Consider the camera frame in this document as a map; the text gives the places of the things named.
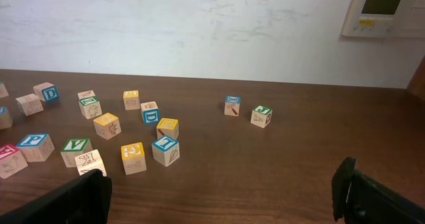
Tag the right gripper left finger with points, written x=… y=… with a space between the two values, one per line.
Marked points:
x=85 y=199

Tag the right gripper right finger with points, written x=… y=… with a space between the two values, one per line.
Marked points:
x=358 y=198

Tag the wood block red edge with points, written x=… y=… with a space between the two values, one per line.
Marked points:
x=89 y=161

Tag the green V block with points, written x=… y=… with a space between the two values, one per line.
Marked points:
x=74 y=147

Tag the blue P block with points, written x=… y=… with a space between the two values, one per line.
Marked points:
x=36 y=147

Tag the red V block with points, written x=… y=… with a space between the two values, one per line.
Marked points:
x=12 y=161

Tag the green Z block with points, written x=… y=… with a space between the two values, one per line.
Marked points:
x=90 y=107

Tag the blue T block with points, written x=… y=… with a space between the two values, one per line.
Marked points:
x=166 y=150

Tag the plain wood block by Z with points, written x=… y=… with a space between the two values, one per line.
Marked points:
x=86 y=94

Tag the wood block blue bottom side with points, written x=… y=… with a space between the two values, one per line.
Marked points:
x=150 y=112

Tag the yellow block top row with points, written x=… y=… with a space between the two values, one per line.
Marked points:
x=131 y=99

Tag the wood block green side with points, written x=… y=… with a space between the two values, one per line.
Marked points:
x=29 y=104

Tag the blue H block centre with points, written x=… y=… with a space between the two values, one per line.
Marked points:
x=6 y=120

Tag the wood block blue D side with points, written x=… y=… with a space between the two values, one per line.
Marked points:
x=46 y=92

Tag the green J block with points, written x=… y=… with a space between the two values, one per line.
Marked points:
x=261 y=116

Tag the green L block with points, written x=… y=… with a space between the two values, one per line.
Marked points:
x=3 y=90

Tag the blue X block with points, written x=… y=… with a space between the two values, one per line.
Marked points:
x=232 y=105

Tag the wall control panel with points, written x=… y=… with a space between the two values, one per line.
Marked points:
x=384 y=18

